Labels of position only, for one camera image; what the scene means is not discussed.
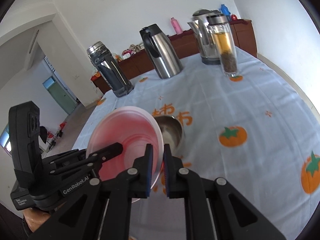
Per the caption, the red plastic bowl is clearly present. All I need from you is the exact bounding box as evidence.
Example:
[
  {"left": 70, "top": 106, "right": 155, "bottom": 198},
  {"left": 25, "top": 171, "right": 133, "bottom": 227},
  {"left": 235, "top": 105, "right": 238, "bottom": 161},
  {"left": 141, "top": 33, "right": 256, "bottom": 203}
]
[{"left": 86, "top": 106, "right": 164, "bottom": 187}]

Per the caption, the stainless steel bowl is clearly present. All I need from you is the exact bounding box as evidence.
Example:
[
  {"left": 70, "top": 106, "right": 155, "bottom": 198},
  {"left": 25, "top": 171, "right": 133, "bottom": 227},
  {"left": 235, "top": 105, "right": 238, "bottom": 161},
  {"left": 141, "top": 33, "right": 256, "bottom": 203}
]
[{"left": 154, "top": 115, "right": 184, "bottom": 155}]

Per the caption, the black stroller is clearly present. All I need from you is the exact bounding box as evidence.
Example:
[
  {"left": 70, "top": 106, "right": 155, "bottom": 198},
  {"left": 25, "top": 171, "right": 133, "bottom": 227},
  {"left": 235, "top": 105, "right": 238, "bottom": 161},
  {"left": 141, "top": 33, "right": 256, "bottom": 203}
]
[{"left": 40, "top": 126, "right": 56, "bottom": 146}]

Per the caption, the green door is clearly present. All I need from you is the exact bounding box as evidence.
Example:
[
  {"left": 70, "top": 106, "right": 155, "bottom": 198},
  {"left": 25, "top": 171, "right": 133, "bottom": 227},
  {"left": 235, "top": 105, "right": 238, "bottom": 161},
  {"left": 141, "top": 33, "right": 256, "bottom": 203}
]
[{"left": 43, "top": 77, "right": 77, "bottom": 115}]

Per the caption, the persimmon print tablecloth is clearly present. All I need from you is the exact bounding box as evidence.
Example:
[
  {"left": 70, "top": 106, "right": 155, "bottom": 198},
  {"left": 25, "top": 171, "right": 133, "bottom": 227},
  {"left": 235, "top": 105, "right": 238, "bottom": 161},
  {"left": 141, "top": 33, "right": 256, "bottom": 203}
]
[{"left": 74, "top": 50, "right": 319, "bottom": 239}]

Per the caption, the large black thermos flask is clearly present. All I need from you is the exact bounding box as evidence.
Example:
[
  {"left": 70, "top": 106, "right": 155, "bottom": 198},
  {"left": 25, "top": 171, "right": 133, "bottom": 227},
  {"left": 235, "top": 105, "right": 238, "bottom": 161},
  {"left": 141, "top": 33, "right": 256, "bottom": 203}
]
[{"left": 87, "top": 41, "right": 134, "bottom": 98}]

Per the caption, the dark wooden sideboard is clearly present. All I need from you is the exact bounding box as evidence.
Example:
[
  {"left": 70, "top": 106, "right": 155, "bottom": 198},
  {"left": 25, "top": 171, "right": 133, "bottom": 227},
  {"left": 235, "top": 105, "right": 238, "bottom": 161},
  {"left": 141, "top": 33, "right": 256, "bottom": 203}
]
[{"left": 91, "top": 20, "right": 257, "bottom": 94}]

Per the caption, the pink thermos bottle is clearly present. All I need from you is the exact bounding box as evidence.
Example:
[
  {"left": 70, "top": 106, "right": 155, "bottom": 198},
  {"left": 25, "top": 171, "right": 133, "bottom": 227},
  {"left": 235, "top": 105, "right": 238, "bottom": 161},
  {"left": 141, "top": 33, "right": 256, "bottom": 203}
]
[{"left": 170, "top": 17, "right": 183, "bottom": 35}]

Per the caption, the stainless electric kettle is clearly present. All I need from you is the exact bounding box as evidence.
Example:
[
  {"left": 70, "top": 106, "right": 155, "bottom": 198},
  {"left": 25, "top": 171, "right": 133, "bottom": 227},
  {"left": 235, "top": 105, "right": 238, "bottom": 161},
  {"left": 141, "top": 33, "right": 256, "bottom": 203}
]
[{"left": 188, "top": 9, "right": 220, "bottom": 65}]

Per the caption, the glass tea bottle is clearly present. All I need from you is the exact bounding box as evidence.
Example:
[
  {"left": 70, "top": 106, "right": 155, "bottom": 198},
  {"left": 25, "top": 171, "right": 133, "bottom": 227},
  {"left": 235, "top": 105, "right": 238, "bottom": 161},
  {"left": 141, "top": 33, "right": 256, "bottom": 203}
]
[{"left": 207, "top": 14, "right": 238, "bottom": 77}]

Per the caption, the blue thermos jug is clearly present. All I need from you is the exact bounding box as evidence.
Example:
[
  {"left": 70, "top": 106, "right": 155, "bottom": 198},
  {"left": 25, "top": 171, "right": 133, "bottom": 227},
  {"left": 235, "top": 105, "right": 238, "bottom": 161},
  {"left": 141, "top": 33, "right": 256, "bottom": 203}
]
[{"left": 220, "top": 4, "right": 231, "bottom": 22}]

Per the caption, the steel carafe black handle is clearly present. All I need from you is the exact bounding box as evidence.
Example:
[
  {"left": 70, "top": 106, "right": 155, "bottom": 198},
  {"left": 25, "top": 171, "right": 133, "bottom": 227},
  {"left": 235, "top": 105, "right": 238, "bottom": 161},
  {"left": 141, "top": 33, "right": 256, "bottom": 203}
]
[{"left": 139, "top": 24, "right": 184, "bottom": 79}]

